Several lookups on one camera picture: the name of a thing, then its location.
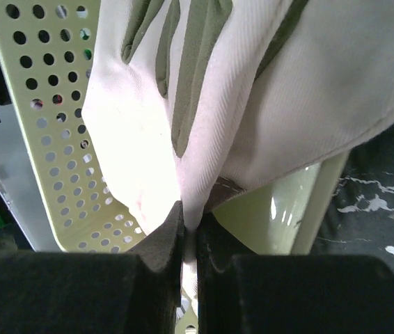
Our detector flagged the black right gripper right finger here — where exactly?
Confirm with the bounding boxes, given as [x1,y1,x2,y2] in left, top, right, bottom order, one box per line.
[196,214,394,333]

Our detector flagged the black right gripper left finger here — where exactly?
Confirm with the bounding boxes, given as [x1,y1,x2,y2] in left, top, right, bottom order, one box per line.
[0,202,184,333]

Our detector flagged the white green work glove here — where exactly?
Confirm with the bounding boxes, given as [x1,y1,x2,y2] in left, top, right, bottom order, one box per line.
[81,0,394,314]

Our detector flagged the yellow-green storage basket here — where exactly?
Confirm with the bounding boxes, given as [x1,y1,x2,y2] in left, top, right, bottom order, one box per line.
[0,1,347,255]

